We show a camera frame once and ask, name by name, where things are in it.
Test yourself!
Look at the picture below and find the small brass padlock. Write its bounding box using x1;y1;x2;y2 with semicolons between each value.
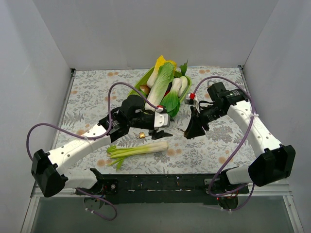
176;127;187;137

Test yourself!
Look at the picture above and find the large brass padlock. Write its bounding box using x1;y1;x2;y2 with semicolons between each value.
207;79;216;87

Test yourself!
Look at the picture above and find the toy celery stalk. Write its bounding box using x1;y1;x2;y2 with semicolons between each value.
106;141;169;170

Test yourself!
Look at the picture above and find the large toy napa cabbage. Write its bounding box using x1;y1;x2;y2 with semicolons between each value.
147;62;175;106

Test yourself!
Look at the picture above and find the green plastic basket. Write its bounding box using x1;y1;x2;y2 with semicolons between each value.
135;67;191;117

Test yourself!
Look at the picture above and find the purple cable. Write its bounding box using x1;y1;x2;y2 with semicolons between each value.
193;76;256;211
26;82;161;220

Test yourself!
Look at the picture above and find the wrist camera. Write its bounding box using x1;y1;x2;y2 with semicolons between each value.
154;105;170;129
184;93;197;106

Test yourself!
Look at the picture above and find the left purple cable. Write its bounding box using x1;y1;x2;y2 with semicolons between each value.
26;82;161;220

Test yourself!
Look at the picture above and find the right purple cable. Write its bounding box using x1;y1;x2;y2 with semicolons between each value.
193;76;256;211

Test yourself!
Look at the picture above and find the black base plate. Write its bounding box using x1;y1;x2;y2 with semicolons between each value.
43;169;251;206

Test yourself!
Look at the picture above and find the toy bok choy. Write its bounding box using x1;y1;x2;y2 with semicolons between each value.
170;76;188;97

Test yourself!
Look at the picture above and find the yellow toy cabbage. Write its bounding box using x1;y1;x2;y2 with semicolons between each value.
146;55;177;88

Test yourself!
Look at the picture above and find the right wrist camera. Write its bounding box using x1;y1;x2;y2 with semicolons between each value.
184;93;197;106

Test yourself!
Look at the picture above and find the toy brown mushroom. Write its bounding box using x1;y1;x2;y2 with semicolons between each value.
139;85;150;96

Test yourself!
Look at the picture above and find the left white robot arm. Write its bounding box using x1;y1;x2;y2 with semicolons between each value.
31;95;170;198

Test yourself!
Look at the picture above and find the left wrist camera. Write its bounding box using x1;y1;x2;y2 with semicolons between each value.
154;105;170;129

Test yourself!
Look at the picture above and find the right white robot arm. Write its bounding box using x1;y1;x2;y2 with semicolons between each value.
184;82;296;195

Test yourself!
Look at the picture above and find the floral table mat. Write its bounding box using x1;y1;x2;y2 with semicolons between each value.
61;69;256;174

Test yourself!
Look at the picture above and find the toy leafy green sprig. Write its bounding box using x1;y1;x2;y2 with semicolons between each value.
179;61;188;76

